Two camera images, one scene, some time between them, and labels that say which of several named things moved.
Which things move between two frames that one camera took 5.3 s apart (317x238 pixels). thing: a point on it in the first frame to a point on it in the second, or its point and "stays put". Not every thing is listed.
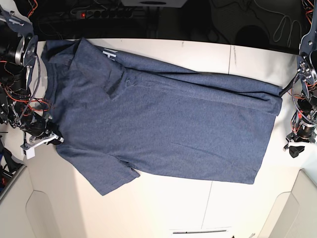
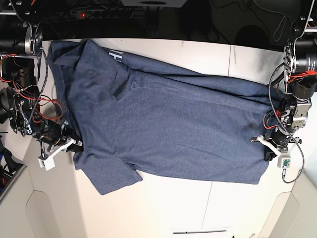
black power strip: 101,14 stays put
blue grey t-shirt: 122,116 stays put
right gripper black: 305,134 to 280,137
